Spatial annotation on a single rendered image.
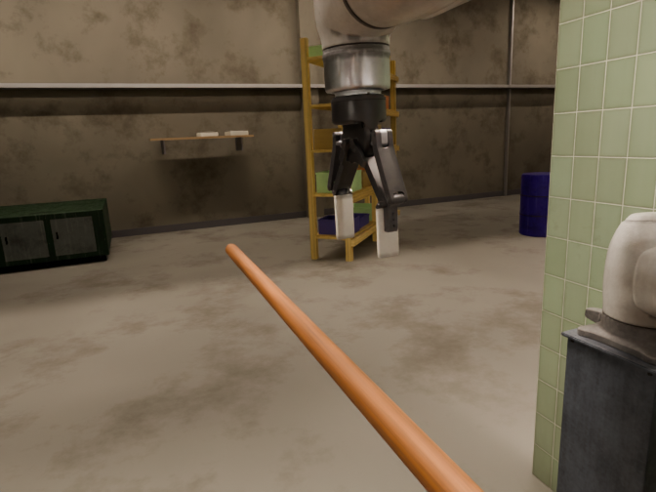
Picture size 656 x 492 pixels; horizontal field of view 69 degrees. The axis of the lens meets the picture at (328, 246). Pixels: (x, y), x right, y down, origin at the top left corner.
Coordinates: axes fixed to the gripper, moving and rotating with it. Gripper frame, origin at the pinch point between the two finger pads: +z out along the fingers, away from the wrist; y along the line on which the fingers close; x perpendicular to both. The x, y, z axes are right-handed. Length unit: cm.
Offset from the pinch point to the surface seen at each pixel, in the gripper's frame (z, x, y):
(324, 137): -8, -189, 470
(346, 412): 133, -58, 149
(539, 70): -114, -854, 791
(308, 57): -97, -176, 469
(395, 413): 8.9, 11.8, -28.1
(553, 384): 87, -111, 62
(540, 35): -188, -853, 792
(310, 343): 10.0, 12.5, -8.6
